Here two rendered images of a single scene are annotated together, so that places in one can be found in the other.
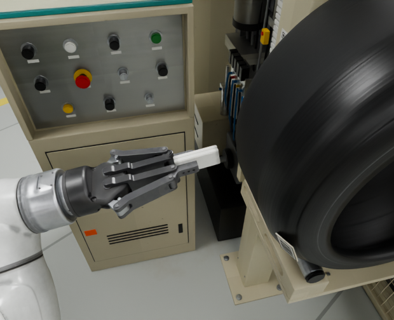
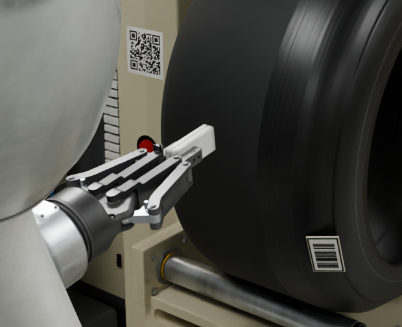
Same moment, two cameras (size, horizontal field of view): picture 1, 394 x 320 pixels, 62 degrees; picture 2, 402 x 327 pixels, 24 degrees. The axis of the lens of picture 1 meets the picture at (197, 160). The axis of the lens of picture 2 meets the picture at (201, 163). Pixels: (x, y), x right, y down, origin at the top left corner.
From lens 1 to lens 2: 0.73 m
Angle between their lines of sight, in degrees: 39
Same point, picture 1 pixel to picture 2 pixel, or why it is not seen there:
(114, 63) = not seen: outside the picture
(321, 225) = (356, 186)
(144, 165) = (136, 169)
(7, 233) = not seen: hidden behind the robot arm
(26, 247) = not seen: hidden behind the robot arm
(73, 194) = (88, 212)
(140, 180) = (149, 182)
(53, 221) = (76, 259)
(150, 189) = (176, 180)
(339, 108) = (324, 28)
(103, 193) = (117, 207)
